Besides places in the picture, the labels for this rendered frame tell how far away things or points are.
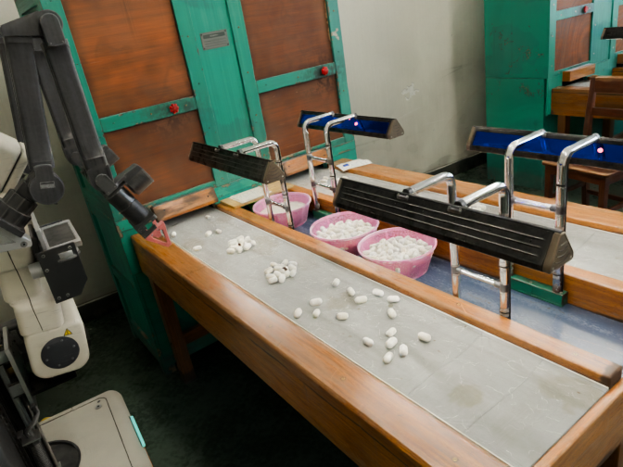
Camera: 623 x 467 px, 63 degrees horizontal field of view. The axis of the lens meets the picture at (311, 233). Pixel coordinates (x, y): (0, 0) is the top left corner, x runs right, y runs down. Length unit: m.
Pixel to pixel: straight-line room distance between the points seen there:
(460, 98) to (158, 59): 2.96
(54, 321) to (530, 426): 1.28
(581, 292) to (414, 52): 3.02
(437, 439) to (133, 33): 1.87
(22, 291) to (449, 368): 1.19
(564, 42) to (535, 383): 3.26
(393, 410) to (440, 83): 3.64
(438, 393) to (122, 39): 1.78
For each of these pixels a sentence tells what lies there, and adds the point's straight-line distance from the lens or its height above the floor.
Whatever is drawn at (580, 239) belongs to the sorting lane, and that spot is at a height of 0.74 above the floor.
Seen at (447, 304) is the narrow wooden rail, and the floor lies 0.76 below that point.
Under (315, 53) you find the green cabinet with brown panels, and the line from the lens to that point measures 2.73.
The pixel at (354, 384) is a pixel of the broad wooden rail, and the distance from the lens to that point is 1.18.
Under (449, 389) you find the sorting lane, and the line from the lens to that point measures 1.19.
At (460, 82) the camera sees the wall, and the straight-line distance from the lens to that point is 4.66.
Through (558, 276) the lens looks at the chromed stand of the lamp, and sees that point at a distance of 1.56.
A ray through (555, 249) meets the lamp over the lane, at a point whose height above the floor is 1.08.
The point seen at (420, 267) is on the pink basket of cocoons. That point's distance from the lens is 1.70.
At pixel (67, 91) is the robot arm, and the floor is 1.45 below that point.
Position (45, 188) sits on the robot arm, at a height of 1.24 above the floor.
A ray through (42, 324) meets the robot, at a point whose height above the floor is 0.83.
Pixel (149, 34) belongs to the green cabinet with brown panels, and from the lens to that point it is 2.33.
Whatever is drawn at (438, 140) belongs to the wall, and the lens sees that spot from 4.55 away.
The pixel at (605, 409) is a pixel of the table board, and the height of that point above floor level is 0.74.
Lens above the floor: 1.53
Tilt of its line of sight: 23 degrees down
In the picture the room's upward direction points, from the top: 10 degrees counter-clockwise
